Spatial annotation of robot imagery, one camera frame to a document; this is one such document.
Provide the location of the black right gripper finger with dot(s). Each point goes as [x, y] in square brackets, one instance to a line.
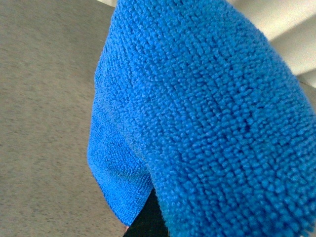
[149, 222]

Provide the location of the blue microfiber cloth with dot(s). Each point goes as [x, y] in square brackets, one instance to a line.
[192, 102]

